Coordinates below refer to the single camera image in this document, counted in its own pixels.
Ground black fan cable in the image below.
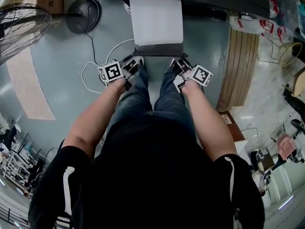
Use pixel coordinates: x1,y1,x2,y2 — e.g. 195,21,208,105
84,31,101,67

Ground brown floor mat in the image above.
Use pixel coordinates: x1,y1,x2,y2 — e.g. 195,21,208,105
5,47,57,122

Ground gold wire stool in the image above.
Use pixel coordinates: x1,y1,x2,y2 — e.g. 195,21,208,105
257,40,304,68

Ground person's black shirt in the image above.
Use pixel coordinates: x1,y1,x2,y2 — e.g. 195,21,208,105
28,122,265,229

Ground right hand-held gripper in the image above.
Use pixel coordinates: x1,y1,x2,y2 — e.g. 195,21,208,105
173,53,214,94

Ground clear water bottle red handle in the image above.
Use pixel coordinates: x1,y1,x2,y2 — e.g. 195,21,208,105
259,18,275,38

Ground black pedestal fan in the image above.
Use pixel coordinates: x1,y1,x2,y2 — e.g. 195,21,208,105
0,0,102,67

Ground clear plastic storage box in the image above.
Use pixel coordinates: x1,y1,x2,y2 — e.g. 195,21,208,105
269,0,305,33

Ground person's right forearm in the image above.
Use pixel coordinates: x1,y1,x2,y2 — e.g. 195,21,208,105
182,81,239,164

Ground wooden slatted mat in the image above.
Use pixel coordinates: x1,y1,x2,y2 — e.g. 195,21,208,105
215,27,261,112

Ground person's left forearm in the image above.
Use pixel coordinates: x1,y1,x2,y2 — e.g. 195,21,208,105
63,77,127,157

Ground person's blue jeans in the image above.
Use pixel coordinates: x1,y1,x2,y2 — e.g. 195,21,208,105
106,64,199,138

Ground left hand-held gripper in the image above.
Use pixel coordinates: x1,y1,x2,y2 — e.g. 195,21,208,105
97,53,139,92

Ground white drawer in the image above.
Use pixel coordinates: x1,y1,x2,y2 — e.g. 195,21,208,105
129,0,190,58

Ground white cable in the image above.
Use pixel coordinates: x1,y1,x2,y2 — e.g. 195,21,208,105
81,38,136,94

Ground pink cloth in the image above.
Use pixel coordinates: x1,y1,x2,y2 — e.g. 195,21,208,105
277,132,298,161

